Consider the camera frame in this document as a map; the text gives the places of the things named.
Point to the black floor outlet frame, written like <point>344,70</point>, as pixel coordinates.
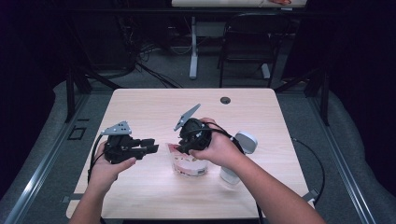
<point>77,133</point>

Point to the black folding chair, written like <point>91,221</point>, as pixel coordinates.
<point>249,43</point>

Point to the person's left hand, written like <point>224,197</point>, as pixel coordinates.
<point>102,174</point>

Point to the red and clear plastic pouch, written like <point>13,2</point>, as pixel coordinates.
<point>190,166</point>

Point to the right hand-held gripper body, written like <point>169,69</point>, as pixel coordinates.
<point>196,133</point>

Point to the black metal stand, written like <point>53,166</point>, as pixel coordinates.
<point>70,99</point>
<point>325,102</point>

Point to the person's right hand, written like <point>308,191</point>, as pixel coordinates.
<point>224,152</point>

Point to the orange object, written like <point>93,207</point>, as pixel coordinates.
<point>280,1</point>

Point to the aluminium floor rail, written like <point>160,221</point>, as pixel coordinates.
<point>351,186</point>
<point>31,186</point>

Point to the white standing desk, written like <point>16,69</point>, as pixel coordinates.
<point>193,56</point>

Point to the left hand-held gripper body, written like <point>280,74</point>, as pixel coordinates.
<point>120,149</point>

